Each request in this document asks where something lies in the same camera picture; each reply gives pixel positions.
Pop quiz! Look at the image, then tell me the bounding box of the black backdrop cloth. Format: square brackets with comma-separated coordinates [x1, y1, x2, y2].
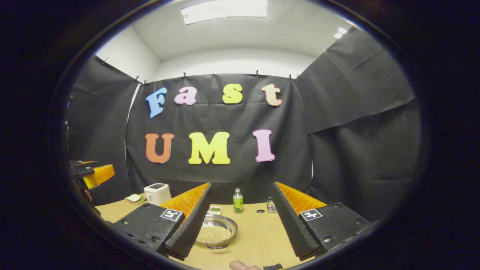
[66, 26, 422, 222]

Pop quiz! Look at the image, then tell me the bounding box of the green label bottle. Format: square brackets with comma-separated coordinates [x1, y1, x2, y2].
[233, 188, 244, 214]

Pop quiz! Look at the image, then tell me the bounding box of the stainless steel pot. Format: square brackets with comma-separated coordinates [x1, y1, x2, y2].
[194, 214, 238, 249]

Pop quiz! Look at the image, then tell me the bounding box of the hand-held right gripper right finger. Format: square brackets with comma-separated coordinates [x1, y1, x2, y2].
[270, 182, 372, 262]

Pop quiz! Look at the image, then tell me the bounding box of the large ceiling light panel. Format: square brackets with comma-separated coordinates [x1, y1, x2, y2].
[181, 0, 269, 25]

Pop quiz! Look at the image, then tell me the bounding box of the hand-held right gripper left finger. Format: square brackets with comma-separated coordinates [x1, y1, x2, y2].
[112, 183, 212, 261]

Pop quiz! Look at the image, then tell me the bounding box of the white toaster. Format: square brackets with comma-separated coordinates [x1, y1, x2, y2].
[144, 183, 172, 206]

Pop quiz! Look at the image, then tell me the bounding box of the pile of soybeans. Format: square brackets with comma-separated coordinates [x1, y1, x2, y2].
[196, 226, 232, 243]

